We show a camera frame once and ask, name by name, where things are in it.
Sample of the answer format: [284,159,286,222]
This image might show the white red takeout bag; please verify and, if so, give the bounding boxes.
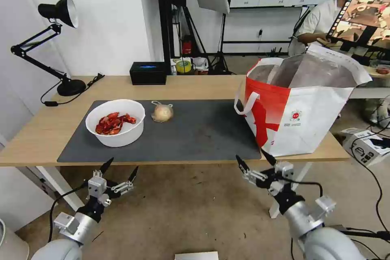
[234,43,373,158]

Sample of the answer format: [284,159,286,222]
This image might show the black lamp power cable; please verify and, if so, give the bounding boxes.
[40,72,106,108]

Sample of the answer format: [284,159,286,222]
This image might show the dark grey desk mat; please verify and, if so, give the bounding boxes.
[57,99,262,163]

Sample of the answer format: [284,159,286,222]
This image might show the red black canister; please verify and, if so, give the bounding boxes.
[182,36,193,56]

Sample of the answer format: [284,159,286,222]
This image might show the gripper pale camera box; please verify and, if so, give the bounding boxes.
[88,177,108,197]
[275,162,295,179]

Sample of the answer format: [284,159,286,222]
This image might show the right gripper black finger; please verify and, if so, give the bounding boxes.
[236,155,267,185]
[262,149,278,171]

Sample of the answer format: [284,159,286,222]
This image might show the long black floor cable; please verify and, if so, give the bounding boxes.
[350,139,390,233]

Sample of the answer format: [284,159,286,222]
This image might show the right gripper pale camera box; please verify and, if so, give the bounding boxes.
[275,162,295,179]

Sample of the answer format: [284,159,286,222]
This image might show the black tissue box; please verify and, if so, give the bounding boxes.
[129,62,167,85]

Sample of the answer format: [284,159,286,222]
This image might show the white robot front shell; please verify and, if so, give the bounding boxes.
[174,251,219,260]

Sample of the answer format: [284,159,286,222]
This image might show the yellow tape roll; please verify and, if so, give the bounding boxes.
[176,58,193,74]

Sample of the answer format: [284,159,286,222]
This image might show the black desk lamp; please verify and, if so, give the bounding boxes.
[11,0,87,97]

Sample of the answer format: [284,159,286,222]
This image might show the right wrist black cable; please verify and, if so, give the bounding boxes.
[288,182,324,203]

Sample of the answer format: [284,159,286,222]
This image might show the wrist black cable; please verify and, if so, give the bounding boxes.
[288,182,324,203]
[48,178,92,244]

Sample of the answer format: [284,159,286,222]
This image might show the white round bowl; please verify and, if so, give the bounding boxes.
[85,99,145,148]

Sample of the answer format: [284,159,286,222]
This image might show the white side table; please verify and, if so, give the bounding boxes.
[349,72,390,99]

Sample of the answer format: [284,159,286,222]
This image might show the black light stand tripod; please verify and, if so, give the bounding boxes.
[207,13,237,75]

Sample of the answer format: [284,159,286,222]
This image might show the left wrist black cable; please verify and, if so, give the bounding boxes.
[48,178,92,244]

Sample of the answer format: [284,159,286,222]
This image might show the person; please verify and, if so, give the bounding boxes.
[288,0,375,56]

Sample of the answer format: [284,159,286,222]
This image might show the left gripper pale camera box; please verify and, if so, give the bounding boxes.
[88,177,108,197]

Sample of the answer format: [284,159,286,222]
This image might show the white plastic jug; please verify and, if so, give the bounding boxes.
[194,57,210,75]

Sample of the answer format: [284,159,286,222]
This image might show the white printed cardboard box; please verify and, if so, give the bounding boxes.
[341,129,390,168]

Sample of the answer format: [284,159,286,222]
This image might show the red crayfish shells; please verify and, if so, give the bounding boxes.
[95,112,138,136]

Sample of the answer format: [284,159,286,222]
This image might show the computer monitor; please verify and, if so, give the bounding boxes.
[326,0,390,57]

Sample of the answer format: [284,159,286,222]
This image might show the white rounded bin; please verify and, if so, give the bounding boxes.
[0,219,30,260]

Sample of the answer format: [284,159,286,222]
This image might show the crumpled clear plastic trash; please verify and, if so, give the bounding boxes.
[151,100,175,123]

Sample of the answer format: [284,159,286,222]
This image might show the black metal frame post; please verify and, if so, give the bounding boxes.
[156,0,189,75]

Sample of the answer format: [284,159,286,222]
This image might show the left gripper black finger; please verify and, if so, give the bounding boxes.
[93,157,115,180]
[110,166,139,195]

